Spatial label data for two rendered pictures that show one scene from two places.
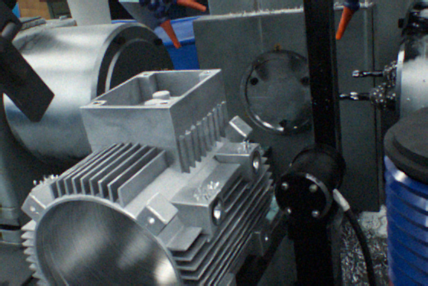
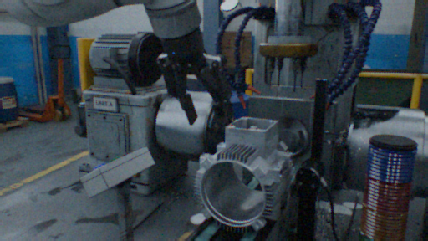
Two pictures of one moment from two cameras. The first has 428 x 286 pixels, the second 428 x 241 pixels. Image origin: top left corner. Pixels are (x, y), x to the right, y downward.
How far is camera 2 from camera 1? 0.37 m
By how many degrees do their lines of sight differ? 9
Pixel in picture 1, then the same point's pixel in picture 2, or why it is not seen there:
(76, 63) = (198, 109)
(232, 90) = not seen: hidden behind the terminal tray
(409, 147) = (376, 140)
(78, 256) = (211, 189)
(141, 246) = (231, 192)
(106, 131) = (234, 138)
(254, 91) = not seen: hidden behind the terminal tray
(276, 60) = (287, 120)
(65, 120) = (188, 134)
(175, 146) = (264, 147)
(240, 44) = (271, 111)
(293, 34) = (298, 110)
